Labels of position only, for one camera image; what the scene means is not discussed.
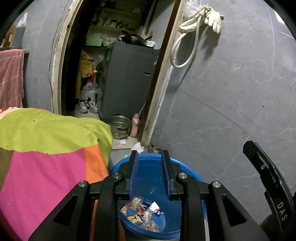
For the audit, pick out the large soy sauce jug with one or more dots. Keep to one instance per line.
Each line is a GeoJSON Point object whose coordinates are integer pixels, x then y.
{"type": "Point", "coordinates": [20, 29]}

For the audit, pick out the blue plastic bucket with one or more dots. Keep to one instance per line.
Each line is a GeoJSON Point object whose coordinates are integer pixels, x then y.
{"type": "Point", "coordinates": [150, 186]}

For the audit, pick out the pink bottle on floor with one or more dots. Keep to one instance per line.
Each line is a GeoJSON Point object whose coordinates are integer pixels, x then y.
{"type": "Point", "coordinates": [135, 123]}

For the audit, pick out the person's right hand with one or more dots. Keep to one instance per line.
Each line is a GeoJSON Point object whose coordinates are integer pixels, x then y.
{"type": "Point", "coordinates": [271, 228]}

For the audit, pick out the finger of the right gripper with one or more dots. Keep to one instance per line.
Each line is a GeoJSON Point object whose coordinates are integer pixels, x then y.
{"type": "Point", "coordinates": [278, 195]}

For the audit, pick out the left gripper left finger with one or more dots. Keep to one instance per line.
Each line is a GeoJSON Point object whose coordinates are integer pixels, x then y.
{"type": "Point", "coordinates": [129, 171]}

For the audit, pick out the wooden door frame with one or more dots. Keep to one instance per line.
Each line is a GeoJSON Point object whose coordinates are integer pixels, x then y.
{"type": "Point", "coordinates": [162, 72]}

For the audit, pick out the steel pot on floor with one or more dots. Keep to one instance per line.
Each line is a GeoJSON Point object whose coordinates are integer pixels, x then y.
{"type": "Point", "coordinates": [120, 126]}

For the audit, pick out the yellow bag in pantry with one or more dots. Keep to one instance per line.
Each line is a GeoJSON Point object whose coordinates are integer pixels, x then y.
{"type": "Point", "coordinates": [84, 70]}

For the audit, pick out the colourful patchwork table cloth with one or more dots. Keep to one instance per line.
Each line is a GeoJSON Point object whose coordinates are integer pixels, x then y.
{"type": "Point", "coordinates": [43, 156]}

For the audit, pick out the trash pile in bucket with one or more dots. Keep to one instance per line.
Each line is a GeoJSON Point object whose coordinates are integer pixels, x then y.
{"type": "Point", "coordinates": [146, 215]}

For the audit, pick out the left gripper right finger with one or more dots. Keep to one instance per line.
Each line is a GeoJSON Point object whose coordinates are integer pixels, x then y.
{"type": "Point", "coordinates": [173, 189]}

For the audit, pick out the dark grey cabinet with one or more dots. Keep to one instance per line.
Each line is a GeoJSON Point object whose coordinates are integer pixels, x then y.
{"type": "Point", "coordinates": [130, 69]}

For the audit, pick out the black wok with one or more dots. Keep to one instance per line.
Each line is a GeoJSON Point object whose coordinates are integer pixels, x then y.
{"type": "Point", "coordinates": [127, 38]}

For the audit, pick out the white rubber gloves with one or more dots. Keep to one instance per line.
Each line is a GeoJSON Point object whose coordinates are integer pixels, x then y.
{"type": "Point", "coordinates": [213, 19]}

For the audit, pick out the pink checked cloth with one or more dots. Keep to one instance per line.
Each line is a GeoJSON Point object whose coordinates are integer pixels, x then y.
{"type": "Point", "coordinates": [12, 92]}

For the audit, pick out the pair of sneakers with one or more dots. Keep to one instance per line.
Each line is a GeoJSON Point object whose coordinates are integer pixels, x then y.
{"type": "Point", "coordinates": [88, 105]}

